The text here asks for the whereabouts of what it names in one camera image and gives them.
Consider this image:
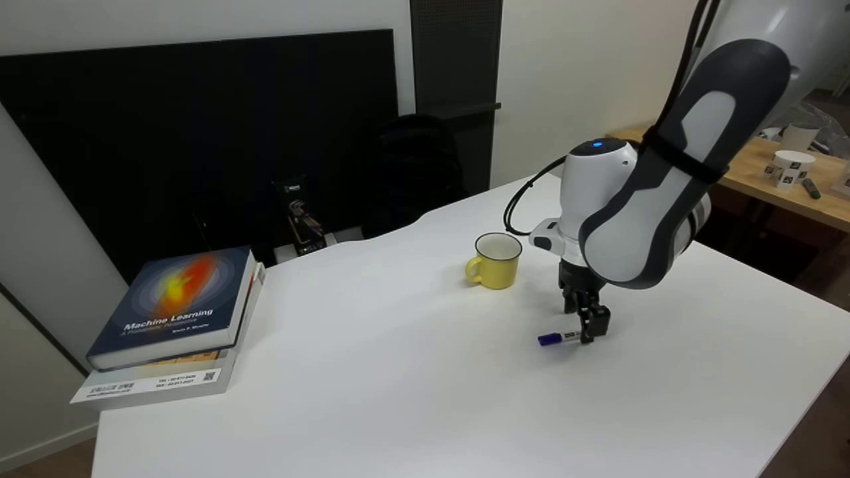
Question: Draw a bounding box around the clear plastic bag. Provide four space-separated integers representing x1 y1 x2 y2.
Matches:
768 91 850 161

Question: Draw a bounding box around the blue book with orange cover art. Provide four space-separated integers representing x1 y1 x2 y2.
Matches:
84 245 261 372

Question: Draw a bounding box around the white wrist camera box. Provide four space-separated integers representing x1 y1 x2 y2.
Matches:
528 217 586 266

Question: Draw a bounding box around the black camera on stand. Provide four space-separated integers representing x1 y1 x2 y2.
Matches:
278 180 331 259

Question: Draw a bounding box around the dark grey pillar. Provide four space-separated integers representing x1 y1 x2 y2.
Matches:
409 0 505 193

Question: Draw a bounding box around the stack of books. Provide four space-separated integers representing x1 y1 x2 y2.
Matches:
69 259 267 408

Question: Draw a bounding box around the yellow enamel cup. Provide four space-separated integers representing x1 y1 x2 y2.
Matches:
463 229 526 293

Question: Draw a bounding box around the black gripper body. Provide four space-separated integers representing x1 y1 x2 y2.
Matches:
556 258 613 314

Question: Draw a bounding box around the wooden side table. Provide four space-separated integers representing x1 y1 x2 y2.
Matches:
607 123 850 314

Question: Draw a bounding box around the white marker with blue cap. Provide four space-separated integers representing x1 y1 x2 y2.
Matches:
533 326 585 347

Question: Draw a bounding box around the large black panel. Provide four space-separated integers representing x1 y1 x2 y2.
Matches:
0 26 397 285

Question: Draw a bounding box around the white paper cup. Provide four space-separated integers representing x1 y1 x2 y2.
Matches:
765 148 819 192

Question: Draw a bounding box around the black office chair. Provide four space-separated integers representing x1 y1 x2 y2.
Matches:
360 104 501 238

